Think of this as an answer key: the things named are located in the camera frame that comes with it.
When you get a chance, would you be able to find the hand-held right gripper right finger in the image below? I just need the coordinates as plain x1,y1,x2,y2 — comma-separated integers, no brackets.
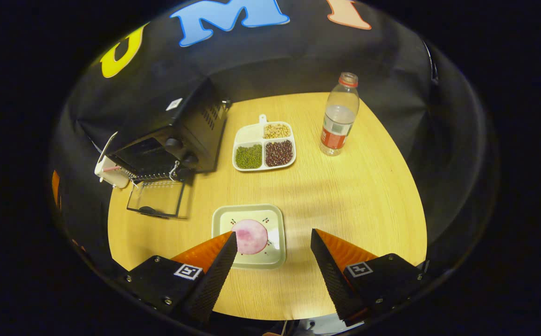
310,228,428,327

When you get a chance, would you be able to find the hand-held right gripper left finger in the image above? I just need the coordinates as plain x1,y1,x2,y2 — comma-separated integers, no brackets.
117,231,239,324

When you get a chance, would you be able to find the round pink food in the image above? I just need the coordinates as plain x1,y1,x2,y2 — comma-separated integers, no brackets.
231,219,269,255

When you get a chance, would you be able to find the pale green square plate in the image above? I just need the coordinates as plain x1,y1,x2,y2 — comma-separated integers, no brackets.
212,204,286,270

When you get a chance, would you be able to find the black electric oven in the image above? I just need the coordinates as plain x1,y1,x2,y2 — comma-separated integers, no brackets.
77,77,232,220

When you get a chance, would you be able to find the pile of green mung beans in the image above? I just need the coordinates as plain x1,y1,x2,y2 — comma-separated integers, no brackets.
235,144,263,169

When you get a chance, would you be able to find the pile of red beans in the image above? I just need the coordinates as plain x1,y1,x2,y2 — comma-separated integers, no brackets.
265,140,294,168

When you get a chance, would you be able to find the white toaster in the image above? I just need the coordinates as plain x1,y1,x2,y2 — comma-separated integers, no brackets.
94,132,132,189

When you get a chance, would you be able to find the white divided tray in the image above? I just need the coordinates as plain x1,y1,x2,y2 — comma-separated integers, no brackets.
232,114,297,173

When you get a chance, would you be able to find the clear plastic water bottle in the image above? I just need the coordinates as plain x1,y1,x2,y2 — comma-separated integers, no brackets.
319,72,360,156

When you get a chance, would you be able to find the pile of yellow soybeans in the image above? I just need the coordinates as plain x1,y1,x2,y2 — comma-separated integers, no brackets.
264,123,291,140

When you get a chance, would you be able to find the black backdrop cloth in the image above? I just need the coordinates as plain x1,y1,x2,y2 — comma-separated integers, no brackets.
49,0,490,280

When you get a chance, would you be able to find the oven wire rack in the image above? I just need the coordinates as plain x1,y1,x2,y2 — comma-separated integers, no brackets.
124,169,185,183

